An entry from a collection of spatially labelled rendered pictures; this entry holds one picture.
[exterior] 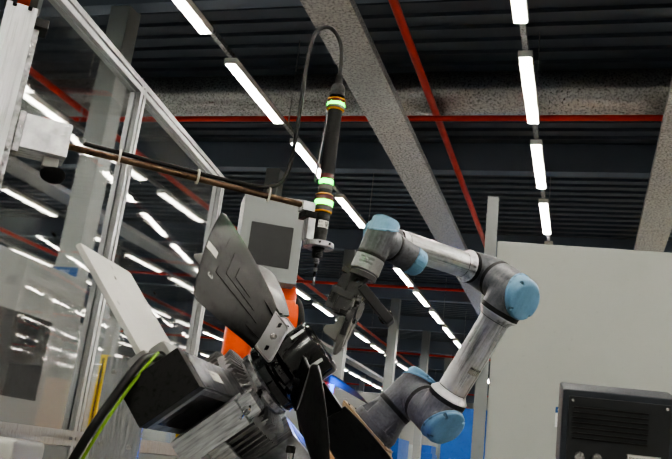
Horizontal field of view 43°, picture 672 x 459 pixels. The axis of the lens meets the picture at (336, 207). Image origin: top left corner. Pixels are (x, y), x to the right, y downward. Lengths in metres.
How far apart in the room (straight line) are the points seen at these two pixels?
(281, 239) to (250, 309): 4.30
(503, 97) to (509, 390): 7.16
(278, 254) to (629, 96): 5.68
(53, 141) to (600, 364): 2.53
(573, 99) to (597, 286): 6.84
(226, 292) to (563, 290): 2.31
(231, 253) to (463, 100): 9.02
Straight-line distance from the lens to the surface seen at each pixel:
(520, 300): 2.38
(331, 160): 1.95
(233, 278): 1.60
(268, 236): 5.93
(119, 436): 1.77
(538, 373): 3.63
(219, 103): 11.47
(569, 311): 3.68
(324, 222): 1.91
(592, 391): 2.13
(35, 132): 1.76
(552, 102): 10.45
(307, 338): 1.71
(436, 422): 2.43
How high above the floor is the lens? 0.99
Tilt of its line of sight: 17 degrees up
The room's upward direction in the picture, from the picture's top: 7 degrees clockwise
